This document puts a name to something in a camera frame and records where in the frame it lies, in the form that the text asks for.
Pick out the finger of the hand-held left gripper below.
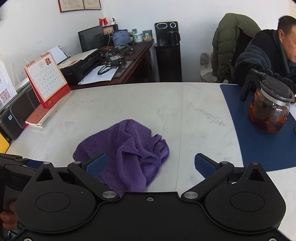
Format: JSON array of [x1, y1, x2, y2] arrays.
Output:
[[23, 159, 45, 171]]

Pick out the blue bag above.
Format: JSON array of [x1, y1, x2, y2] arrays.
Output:
[[112, 30, 132, 46]]

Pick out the white printer tray paper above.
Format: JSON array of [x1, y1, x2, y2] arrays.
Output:
[[50, 46, 71, 63]]

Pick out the dark blue desk mat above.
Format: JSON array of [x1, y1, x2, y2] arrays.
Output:
[[220, 84, 296, 172]]

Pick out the purple towel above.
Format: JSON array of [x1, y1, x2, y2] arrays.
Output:
[[73, 119, 170, 193]]

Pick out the white code poster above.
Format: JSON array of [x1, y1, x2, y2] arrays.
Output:
[[0, 60, 18, 109]]

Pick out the black cable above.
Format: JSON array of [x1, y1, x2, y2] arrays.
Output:
[[97, 65, 114, 76]]

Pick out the yellow panel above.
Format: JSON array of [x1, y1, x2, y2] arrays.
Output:
[[0, 133, 10, 153]]

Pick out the red desk calendar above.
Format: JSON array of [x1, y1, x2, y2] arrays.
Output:
[[24, 51, 71, 109]]

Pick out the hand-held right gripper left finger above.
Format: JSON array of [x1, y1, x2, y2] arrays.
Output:
[[28, 153, 120, 202]]

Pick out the red-covered book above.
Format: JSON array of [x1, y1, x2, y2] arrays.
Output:
[[23, 91, 73, 129]]

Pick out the black water dispenser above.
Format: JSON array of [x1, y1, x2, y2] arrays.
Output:
[[154, 21, 182, 82]]

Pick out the black and grey printer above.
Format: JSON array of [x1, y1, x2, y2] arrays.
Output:
[[0, 82, 43, 141]]

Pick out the black chair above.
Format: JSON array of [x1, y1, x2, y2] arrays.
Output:
[[222, 30, 252, 84]]

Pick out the white paper sheet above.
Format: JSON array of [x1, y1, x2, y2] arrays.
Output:
[[77, 65, 119, 85]]

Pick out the black computer monitor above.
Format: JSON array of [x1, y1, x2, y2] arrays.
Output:
[[78, 25, 105, 52]]

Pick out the dark wooden desk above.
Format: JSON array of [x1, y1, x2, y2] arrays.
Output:
[[69, 39, 155, 91]]

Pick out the glass teapot with black lid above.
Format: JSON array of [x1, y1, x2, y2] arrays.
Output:
[[239, 69, 295, 133]]

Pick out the black desktop printer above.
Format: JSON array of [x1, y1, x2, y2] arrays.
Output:
[[60, 50, 109, 86]]

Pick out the small framed certificate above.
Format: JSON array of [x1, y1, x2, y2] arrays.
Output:
[[83, 0, 102, 10]]

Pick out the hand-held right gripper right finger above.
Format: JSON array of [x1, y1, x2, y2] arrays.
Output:
[[181, 153, 270, 201]]

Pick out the person's left hand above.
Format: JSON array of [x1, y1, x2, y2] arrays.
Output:
[[0, 201, 18, 230]]

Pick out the green puffer jacket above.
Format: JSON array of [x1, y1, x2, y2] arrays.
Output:
[[211, 13, 262, 80]]

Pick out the black kettle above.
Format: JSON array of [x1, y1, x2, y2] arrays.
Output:
[[167, 31, 181, 44]]

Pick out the white jar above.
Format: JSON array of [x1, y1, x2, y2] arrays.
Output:
[[132, 29, 143, 42]]

